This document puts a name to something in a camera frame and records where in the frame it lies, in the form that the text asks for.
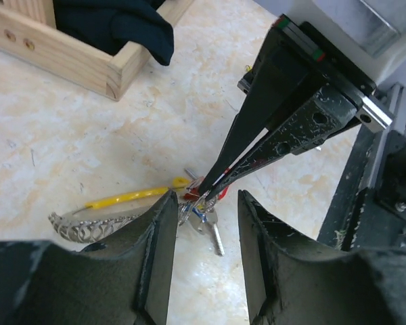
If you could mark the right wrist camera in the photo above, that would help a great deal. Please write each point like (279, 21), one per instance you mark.
(371, 34)

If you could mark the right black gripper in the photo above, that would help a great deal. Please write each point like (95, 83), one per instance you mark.
(301, 90)

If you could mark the wooden clothes rack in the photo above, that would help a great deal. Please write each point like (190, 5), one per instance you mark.
(28, 30)

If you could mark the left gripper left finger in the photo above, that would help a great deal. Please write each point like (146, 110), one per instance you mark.
(124, 278)

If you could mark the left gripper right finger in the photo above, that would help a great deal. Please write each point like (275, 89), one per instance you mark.
(293, 279)

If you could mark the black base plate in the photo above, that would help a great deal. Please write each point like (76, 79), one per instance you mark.
(354, 220)

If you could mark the dark navy tank top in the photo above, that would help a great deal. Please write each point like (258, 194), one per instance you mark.
(109, 25)

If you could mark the aluminium frame rail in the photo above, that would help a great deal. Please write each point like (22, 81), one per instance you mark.
(395, 100)

